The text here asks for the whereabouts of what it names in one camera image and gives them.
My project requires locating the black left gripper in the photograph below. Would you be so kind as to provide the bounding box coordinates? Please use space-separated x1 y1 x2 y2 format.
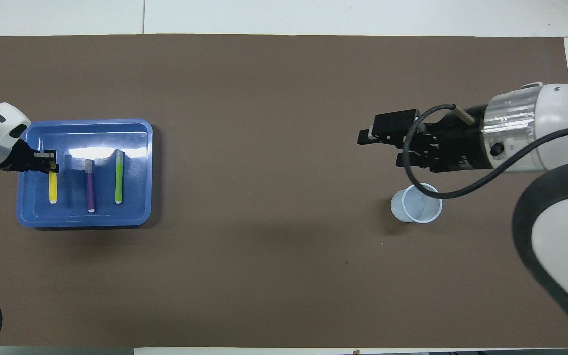
0 140 60 174

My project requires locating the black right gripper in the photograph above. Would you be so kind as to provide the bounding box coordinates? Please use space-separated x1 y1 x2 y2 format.
358 106 487 173

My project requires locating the purple pen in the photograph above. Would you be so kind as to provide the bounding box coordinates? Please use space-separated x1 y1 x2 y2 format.
85 159 96 213

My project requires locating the green pen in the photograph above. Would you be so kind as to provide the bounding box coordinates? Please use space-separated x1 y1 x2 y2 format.
114 150 125 204

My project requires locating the blue plastic tray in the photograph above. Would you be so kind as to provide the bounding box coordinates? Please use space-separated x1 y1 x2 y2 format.
16 118 154 228

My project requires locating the translucent plastic cup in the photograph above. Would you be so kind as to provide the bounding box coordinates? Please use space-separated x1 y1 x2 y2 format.
391 183 443 224

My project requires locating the brown table mat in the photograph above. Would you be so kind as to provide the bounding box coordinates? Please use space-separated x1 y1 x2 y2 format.
0 34 568 349

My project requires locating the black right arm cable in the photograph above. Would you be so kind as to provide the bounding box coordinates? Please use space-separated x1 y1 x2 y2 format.
402 104 568 199

